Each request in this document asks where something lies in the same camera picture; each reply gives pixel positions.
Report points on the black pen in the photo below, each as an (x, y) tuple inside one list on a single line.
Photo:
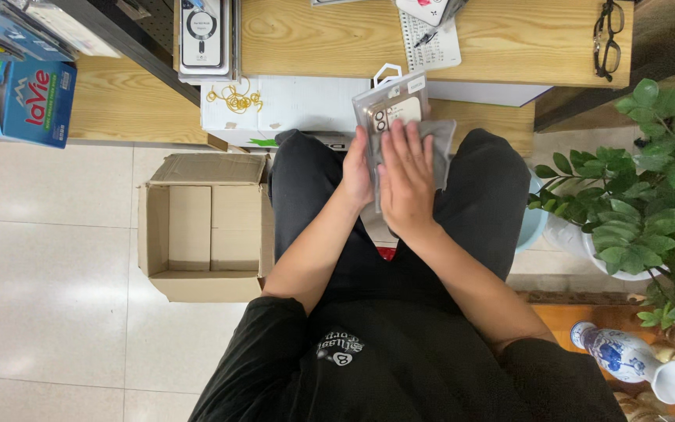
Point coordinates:
[(425, 38)]

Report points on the black eyeglasses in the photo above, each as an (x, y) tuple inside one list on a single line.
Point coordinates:
[(607, 38)]

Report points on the clear phone case package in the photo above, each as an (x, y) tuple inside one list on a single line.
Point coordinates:
[(395, 102)]

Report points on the person's black t-shirt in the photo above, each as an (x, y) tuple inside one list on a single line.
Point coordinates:
[(408, 363)]

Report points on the white flat box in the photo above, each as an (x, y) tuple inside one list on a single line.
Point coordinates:
[(302, 111)]

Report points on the blue water bottle carton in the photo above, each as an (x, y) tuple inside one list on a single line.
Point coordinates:
[(36, 102)]

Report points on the person's black trousers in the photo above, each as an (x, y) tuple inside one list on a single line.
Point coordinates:
[(478, 199)]

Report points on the rack of packaged accessories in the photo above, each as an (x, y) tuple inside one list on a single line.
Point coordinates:
[(27, 26)]

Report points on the wooden desk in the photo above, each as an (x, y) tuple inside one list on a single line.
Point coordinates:
[(431, 41)]

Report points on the blue and white porcelain vase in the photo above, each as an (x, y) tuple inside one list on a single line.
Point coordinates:
[(630, 358)]

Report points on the stack of phone case packages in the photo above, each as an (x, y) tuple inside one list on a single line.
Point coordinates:
[(204, 38)]

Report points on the green potted plant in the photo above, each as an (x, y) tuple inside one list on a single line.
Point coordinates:
[(648, 193)]

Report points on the white phone case package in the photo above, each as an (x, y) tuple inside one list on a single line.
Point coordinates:
[(428, 9)]

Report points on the light blue plastic stool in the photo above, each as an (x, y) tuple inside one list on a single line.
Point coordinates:
[(532, 220)]

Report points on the open cardboard box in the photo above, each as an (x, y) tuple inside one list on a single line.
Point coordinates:
[(208, 228)]

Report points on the person's left hand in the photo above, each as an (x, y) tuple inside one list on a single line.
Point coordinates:
[(356, 171)]

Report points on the grey cleaning cloth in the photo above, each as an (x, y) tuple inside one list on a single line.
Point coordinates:
[(442, 146)]

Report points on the spiral notebook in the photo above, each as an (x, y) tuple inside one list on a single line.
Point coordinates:
[(431, 50)]

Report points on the pile of yellow rubber bands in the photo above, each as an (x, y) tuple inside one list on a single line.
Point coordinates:
[(235, 98)]

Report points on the white plant pot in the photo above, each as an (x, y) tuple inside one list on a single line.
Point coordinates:
[(583, 243)]

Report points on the person's right hand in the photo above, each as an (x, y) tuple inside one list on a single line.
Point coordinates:
[(406, 183)]

